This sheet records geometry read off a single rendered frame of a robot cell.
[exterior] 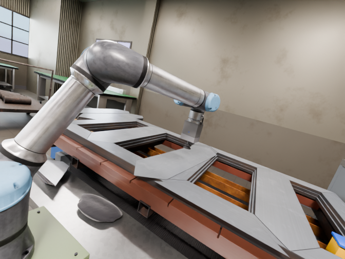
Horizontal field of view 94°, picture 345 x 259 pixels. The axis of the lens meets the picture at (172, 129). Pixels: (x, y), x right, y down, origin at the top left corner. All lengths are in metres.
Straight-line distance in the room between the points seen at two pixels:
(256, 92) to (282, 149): 1.03
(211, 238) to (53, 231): 0.49
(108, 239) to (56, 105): 0.46
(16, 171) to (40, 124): 0.14
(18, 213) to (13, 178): 0.08
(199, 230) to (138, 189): 0.26
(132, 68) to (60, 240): 0.54
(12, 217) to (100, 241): 0.27
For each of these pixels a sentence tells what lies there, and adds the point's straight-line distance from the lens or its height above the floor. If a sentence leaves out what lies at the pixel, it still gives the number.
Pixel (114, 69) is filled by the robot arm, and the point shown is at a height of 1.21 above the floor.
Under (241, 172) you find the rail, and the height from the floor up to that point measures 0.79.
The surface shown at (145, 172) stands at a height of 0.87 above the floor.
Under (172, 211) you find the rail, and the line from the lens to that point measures 0.62.
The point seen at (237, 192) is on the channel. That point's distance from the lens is 1.14.
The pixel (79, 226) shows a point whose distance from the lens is 0.72.
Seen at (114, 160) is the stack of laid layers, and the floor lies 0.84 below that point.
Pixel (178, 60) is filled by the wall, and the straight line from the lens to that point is 3.77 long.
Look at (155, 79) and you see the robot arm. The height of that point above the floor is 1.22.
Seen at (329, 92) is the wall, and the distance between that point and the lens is 3.27.
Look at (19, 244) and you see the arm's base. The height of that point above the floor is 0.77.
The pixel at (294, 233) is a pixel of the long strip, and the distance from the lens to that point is 0.72.
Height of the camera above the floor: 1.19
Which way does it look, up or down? 12 degrees down
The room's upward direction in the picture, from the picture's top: 14 degrees clockwise
